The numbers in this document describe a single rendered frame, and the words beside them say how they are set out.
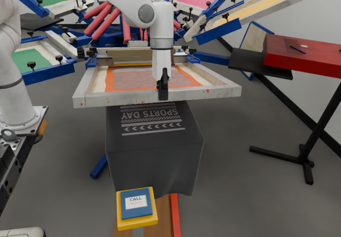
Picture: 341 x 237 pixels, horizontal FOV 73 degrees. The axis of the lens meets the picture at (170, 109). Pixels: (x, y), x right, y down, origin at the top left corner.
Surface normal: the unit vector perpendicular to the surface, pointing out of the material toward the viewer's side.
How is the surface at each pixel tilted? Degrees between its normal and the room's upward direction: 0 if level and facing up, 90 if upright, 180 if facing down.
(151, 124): 0
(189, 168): 93
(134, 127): 0
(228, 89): 75
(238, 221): 0
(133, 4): 80
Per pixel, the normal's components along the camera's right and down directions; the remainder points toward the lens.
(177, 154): 0.22, 0.62
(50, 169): 0.06, -0.80
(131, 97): 0.22, 0.36
